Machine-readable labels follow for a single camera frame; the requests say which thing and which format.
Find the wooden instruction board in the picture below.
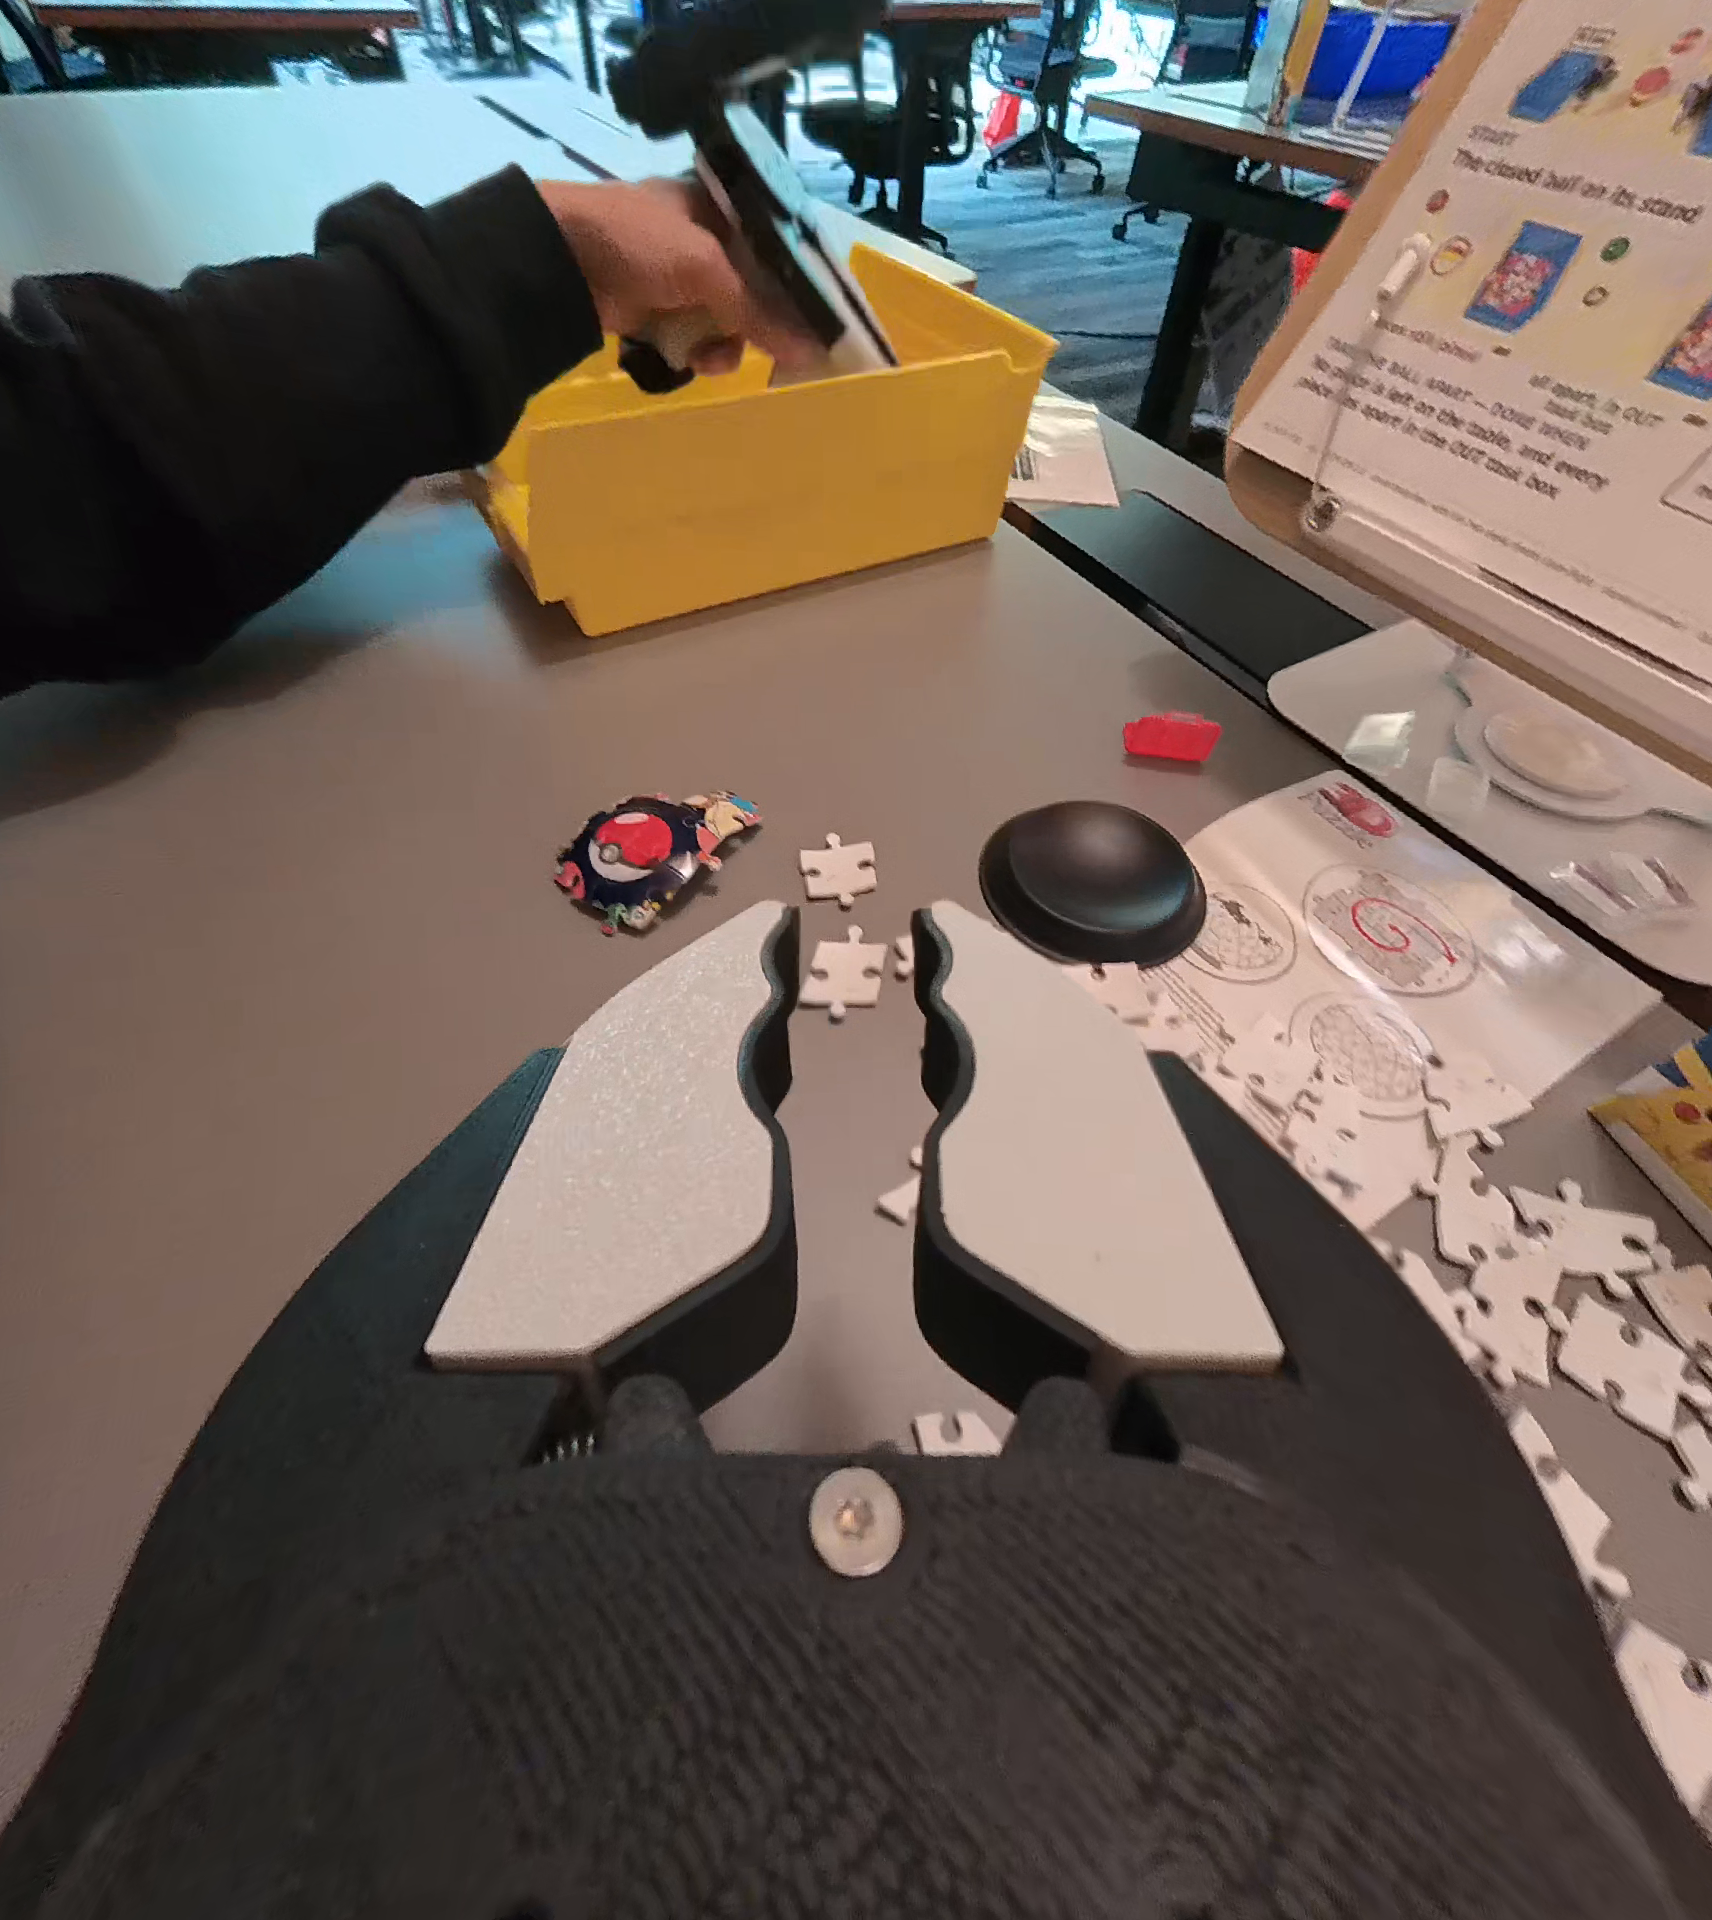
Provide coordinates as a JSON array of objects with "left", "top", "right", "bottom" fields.
[{"left": 1221, "top": 0, "right": 1712, "bottom": 841}]

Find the black round stand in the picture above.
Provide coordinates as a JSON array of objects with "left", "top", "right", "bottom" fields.
[{"left": 978, "top": 798, "right": 1208, "bottom": 969}]

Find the white marker pen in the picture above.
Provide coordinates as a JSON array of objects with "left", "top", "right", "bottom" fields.
[{"left": 1369, "top": 227, "right": 1438, "bottom": 330}]

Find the white barcode paper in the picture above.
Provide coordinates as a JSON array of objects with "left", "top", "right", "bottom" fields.
[{"left": 1001, "top": 392, "right": 1124, "bottom": 512}]

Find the black desk pad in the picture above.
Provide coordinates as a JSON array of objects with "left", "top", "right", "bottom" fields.
[{"left": 1011, "top": 491, "right": 1375, "bottom": 710}]

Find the white board stand base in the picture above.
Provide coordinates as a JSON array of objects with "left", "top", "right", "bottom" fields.
[{"left": 1268, "top": 617, "right": 1712, "bottom": 984}]

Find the person's left forearm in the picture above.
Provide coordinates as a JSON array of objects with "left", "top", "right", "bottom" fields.
[{"left": 0, "top": 164, "right": 605, "bottom": 720}]

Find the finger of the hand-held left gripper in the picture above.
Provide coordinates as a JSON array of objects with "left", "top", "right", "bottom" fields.
[{"left": 727, "top": 101, "right": 904, "bottom": 371}]

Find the person's left hand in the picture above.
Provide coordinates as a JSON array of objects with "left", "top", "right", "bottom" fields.
[{"left": 532, "top": 171, "right": 805, "bottom": 377}]

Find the small clear plastic packet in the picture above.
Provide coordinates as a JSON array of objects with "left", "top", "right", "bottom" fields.
[{"left": 1546, "top": 848, "right": 1698, "bottom": 927}]

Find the white round disc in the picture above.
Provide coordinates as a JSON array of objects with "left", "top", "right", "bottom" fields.
[{"left": 1451, "top": 701, "right": 1642, "bottom": 821}]

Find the white instruction sheet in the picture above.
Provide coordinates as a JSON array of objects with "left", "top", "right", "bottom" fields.
[{"left": 1066, "top": 768, "right": 1665, "bottom": 1202}]

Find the blue storage bin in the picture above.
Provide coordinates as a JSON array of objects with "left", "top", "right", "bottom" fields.
[{"left": 1289, "top": 0, "right": 1475, "bottom": 100}]

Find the wooden office desk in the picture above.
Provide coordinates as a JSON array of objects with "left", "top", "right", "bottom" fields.
[{"left": 1079, "top": 77, "right": 1397, "bottom": 452}]

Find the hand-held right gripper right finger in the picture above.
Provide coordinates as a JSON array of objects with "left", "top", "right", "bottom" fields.
[{"left": 909, "top": 899, "right": 1287, "bottom": 1416}]

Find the pile of white puzzle pieces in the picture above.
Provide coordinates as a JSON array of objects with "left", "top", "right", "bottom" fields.
[{"left": 878, "top": 960, "right": 1712, "bottom": 1824}]

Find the colourful assembled puzzle section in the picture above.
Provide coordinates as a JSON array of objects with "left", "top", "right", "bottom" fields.
[{"left": 551, "top": 789, "right": 765, "bottom": 936}]

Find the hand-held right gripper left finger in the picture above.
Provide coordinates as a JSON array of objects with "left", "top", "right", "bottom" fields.
[{"left": 423, "top": 899, "right": 802, "bottom": 1412}]

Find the white puzzle piece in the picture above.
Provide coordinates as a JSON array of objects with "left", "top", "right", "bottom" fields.
[
  {"left": 796, "top": 830, "right": 881, "bottom": 911},
  {"left": 794, "top": 924, "right": 892, "bottom": 1025}
]

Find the yellow plastic bin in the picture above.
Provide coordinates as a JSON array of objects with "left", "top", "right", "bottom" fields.
[{"left": 472, "top": 240, "right": 1060, "bottom": 639}]

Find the black office chair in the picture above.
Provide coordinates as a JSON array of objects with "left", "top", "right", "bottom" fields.
[
  {"left": 796, "top": 59, "right": 981, "bottom": 249},
  {"left": 978, "top": 0, "right": 1120, "bottom": 197}
]

